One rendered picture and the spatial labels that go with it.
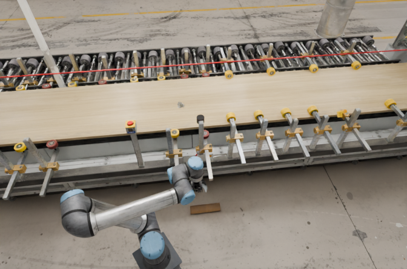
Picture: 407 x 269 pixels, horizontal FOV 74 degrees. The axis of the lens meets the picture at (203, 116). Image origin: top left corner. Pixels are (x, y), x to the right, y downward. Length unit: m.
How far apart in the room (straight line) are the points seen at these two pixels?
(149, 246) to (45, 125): 1.43
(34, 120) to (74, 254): 1.25
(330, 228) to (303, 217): 0.27
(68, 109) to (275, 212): 2.25
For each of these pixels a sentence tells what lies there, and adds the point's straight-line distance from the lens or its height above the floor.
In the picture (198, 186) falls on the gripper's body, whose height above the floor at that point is 1.08.
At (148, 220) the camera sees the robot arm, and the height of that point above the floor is 0.88.
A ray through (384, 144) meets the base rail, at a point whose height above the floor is 0.70.
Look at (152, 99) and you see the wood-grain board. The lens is 2.64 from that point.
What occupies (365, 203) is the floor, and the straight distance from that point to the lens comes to 3.41.
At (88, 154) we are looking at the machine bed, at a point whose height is 0.66.
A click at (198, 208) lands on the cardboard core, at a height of 0.08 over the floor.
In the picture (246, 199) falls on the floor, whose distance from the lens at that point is 3.00.
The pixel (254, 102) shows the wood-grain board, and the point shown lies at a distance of 2.62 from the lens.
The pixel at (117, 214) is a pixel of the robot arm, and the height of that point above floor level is 1.33.
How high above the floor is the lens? 2.64
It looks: 46 degrees down
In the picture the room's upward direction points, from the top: straight up
